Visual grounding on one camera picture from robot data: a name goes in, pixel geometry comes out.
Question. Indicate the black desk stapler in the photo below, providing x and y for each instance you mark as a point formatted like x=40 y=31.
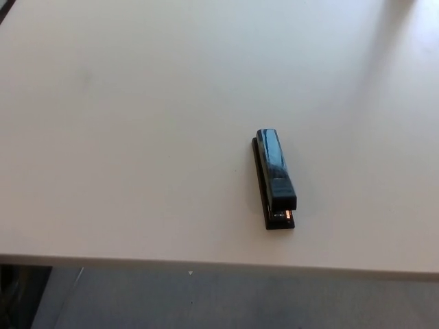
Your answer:
x=276 y=164

